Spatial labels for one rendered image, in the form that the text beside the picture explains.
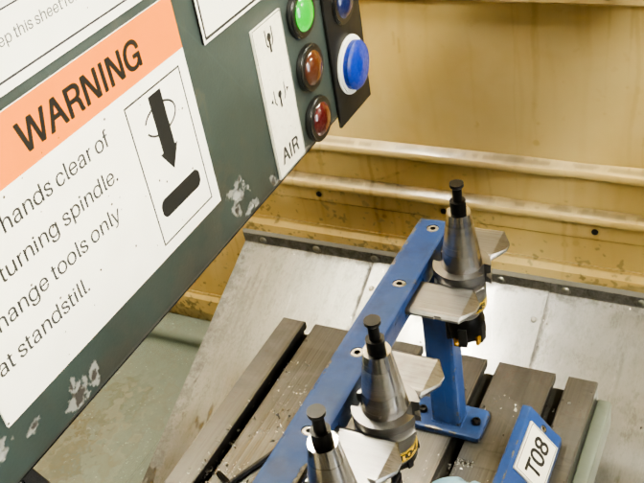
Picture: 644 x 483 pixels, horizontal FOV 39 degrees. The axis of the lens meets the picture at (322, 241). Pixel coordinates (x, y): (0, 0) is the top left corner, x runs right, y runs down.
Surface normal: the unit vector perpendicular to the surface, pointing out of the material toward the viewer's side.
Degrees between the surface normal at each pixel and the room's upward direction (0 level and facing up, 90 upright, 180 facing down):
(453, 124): 90
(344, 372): 0
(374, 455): 0
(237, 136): 90
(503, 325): 24
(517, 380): 0
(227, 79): 90
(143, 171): 90
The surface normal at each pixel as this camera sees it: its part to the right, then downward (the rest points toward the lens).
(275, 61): 0.89, 0.15
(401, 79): -0.43, 0.58
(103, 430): -0.15, -0.80
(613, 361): -0.31, -0.50
